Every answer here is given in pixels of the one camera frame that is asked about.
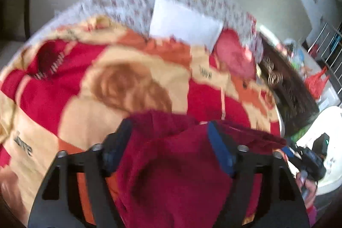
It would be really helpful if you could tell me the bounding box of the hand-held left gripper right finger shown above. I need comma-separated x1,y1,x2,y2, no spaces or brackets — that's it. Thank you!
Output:
207,121,310,228

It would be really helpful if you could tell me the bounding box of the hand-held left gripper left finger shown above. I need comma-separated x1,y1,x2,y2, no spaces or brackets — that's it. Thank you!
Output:
28,118,133,228

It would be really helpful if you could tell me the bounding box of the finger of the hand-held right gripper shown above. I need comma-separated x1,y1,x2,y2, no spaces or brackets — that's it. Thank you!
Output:
280,146,296,164

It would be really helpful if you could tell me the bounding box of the maroon fleece garment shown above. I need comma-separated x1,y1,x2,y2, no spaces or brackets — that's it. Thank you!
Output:
108,109,294,228

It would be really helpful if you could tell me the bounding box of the person's right hand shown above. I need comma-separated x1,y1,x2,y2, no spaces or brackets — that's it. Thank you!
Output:
296,171,318,208

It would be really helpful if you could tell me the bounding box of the white plastic chair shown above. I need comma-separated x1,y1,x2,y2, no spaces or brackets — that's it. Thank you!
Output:
294,106,342,195

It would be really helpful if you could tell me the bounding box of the orange red printed blanket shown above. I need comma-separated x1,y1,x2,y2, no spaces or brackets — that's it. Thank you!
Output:
0,14,284,228

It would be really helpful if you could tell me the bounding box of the carved wooden headboard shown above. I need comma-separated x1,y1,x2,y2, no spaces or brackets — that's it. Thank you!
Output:
256,33,320,138

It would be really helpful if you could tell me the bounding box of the cluttered white table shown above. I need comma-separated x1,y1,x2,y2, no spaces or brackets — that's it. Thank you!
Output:
283,40,342,111

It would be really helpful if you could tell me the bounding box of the red plastic bag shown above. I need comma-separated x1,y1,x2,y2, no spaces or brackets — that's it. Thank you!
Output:
305,66,330,100

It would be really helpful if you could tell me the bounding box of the pink red pillow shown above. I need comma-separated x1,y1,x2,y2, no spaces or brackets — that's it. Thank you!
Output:
215,29,258,80

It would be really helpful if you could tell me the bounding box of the metal rack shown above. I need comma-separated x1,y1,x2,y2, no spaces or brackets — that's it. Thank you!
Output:
307,22,342,79

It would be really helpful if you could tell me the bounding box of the white pillow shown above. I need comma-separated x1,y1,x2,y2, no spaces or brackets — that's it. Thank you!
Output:
149,0,224,53

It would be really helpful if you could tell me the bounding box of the dark wooden cabinet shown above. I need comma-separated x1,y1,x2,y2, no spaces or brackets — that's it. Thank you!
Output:
0,0,35,41

